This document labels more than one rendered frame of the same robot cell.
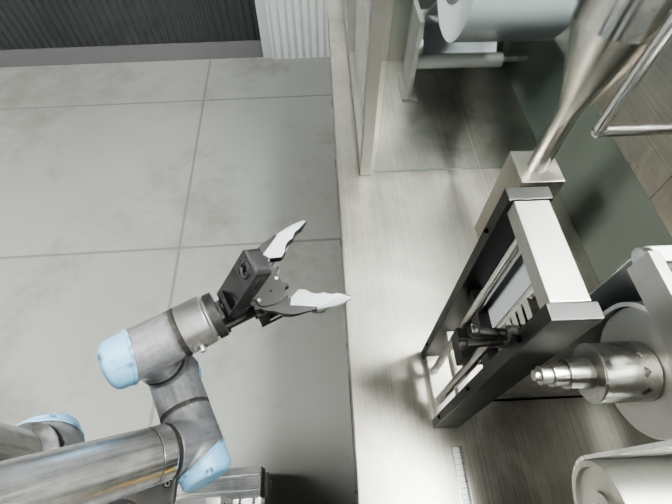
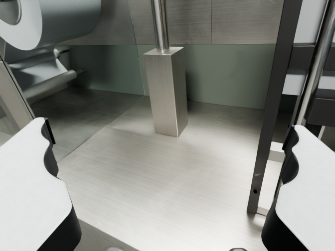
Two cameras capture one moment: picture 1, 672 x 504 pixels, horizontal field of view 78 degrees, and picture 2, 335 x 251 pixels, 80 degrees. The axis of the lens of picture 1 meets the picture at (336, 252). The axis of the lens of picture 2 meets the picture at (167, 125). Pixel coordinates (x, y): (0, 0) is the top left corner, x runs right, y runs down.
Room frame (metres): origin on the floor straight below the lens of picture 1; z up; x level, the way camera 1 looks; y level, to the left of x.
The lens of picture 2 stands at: (0.29, 0.10, 1.30)
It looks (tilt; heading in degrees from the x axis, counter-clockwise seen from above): 32 degrees down; 303
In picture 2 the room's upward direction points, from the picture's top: 7 degrees counter-clockwise
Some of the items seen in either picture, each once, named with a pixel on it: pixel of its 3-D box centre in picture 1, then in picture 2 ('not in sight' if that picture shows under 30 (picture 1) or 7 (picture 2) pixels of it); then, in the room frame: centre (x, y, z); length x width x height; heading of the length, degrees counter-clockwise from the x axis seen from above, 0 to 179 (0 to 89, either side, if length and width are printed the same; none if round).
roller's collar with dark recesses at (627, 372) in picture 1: (614, 371); not in sight; (0.13, -0.31, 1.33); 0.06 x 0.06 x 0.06; 3
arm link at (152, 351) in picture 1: (146, 349); not in sight; (0.20, 0.27, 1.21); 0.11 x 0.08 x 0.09; 120
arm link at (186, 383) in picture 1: (174, 378); not in sight; (0.19, 0.26, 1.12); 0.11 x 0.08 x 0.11; 30
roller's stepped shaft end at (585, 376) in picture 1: (560, 374); not in sight; (0.13, -0.25, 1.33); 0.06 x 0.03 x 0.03; 93
